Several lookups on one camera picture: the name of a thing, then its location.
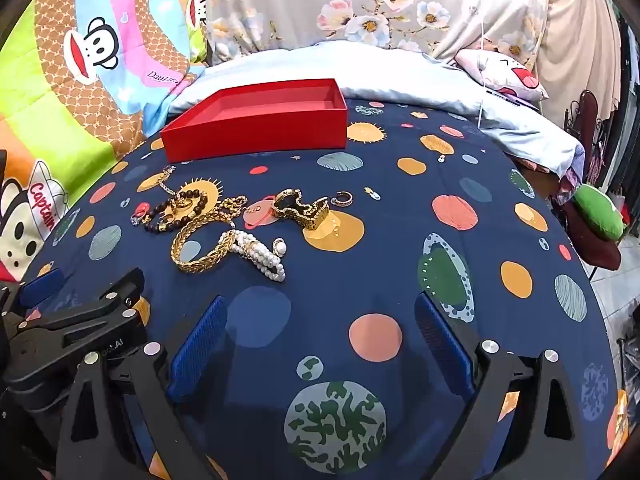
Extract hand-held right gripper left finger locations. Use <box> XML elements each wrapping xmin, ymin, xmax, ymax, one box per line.
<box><xmin>55</xmin><ymin>294</ymin><xmax>231</xmax><ymax>480</ymax></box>

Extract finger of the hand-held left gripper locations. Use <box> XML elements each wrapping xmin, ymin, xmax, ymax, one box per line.
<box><xmin>7</xmin><ymin>267</ymin><xmax>147</xmax><ymax>362</ymax></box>
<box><xmin>15</xmin><ymin>266</ymin><xmax>68</xmax><ymax>308</ymax></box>

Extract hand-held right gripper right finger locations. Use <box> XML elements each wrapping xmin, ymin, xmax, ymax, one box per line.
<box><xmin>414</xmin><ymin>291</ymin><xmax>593</xmax><ymax>480</ymax></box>

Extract gold braided bangle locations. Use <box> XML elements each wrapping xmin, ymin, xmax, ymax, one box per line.
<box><xmin>171</xmin><ymin>210</ymin><xmax>236</xmax><ymax>275</ymax></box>

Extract white pearl bracelet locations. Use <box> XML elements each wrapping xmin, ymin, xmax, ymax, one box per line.
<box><xmin>218</xmin><ymin>229</ymin><xmax>288</xmax><ymax>282</ymax></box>

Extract dark bead bracelet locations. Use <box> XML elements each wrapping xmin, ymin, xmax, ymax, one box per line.
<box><xmin>144</xmin><ymin>187</ymin><xmax>208</xmax><ymax>233</ymax></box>

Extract gold link chain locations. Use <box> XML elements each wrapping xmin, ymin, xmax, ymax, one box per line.
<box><xmin>207</xmin><ymin>194</ymin><xmax>249</xmax><ymax>228</ymax></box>

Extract gold wide band bracelet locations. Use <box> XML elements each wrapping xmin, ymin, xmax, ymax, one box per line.
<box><xmin>271</xmin><ymin>188</ymin><xmax>331</xmax><ymax>233</ymax></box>

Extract red cardboard box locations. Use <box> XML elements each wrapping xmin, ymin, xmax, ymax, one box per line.
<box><xmin>160</xmin><ymin>78</ymin><xmax>348</xmax><ymax>163</ymax></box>

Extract navy planet-print bedsheet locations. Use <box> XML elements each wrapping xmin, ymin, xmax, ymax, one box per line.
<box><xmin>0</xmin><ymin>97</ymin><xmax>631</xmax><ymax>480</ymax></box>

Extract colourful monkey-print blanket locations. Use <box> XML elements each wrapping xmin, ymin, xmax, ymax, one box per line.
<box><xmin>0</xmin><ymin>0</ymin><xmax>208</xmax><ymax>281</ymax></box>

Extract green cushion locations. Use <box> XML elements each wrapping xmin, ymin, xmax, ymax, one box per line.
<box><xmin>572</xmin><ymin>184</ymin><xmax>627</xmax><ymax>242</ymax></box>

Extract light blue blanket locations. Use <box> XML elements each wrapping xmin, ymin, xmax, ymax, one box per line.
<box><xmin>167</xmin><ymin>40</ymin><xmax>586</xmax><ymax>176</ymax></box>

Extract dark metal chair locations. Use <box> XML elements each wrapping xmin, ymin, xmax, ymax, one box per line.
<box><xmin>565</xmin><ymin>90</ymin><xmax>603</xmax><ymax>136</ymax></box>

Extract pink cartoon pillow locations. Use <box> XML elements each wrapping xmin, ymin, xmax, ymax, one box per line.
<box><xmin>455</xmin><ymin>49</ymin><xmax>550</xmax><ymax>103</ymax></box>

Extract hanging clothes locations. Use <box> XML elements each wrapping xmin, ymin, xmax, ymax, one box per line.
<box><xmin>602</xmin><ymin>5</ymin><xmax>640</xmax><ymax>201</ymax></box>

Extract beige curtain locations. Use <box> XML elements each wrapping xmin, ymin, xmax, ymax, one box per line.
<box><xmin>535</xmin><ymin>0</ymin><xmax>626</xmax><ymax>126</ymax></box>

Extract thin silver chain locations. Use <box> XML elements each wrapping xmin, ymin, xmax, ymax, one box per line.
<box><xmin>150</xmin><ymin>164</ymin><xmax>180</xmax><ymax>201</ymax></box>

